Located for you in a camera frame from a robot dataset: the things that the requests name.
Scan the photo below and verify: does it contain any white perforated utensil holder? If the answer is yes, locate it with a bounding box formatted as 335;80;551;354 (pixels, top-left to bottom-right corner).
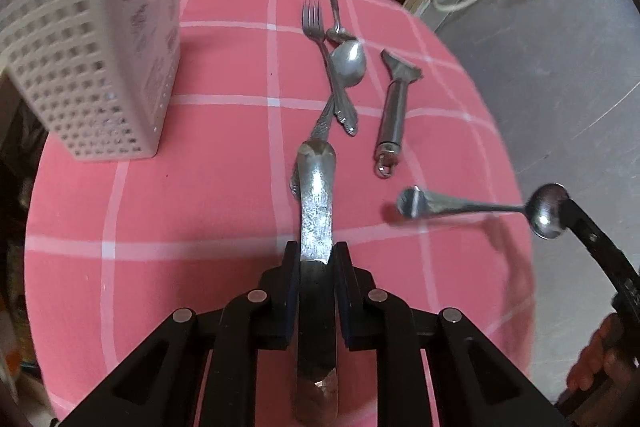
0;0;197;164

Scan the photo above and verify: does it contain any steel peeler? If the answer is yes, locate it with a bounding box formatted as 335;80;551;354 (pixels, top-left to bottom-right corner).
374;49;424;178

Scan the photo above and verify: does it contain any steel table knife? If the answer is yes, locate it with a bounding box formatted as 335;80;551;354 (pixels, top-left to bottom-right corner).
289;139;342;424

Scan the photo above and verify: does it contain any person's right hand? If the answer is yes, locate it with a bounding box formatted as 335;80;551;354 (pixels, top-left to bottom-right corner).
566;313;620;394

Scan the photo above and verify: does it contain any large steel spoon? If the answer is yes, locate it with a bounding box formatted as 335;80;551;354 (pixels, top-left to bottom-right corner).
289;39;369;198

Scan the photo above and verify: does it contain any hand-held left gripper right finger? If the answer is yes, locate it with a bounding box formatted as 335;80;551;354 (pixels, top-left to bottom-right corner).
332;241;568;427

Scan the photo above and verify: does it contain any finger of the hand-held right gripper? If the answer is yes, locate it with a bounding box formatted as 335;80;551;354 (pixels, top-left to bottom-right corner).
557;187;640;295

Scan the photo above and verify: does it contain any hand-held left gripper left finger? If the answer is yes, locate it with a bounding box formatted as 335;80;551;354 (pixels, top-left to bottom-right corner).
60;241;301;427

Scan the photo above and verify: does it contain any pink checked tablecloth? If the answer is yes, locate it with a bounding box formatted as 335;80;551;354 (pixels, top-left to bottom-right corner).
24;0;536;427

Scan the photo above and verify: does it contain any steel fork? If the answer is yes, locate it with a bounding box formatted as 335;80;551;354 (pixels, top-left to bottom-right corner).
301;0;359;138

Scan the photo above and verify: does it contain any small steel spoon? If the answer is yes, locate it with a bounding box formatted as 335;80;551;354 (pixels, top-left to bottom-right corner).
326;0;352;46

